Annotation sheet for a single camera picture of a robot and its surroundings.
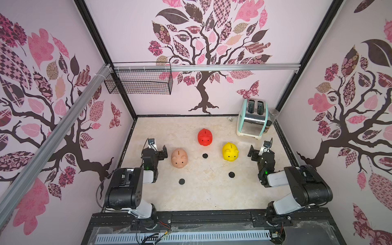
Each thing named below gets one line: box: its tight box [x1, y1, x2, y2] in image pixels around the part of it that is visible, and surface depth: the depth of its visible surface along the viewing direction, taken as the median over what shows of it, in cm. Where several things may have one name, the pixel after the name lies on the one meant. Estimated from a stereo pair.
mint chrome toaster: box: [236, 98, 269, 141], surface depth 100 cm
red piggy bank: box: [197, 128, 213, 147], surface depth 100 cm
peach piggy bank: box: [170, 148, 189, 169], surface depth 89 cm
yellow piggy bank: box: [222, 141, 240, 162], surface depth 92 cm
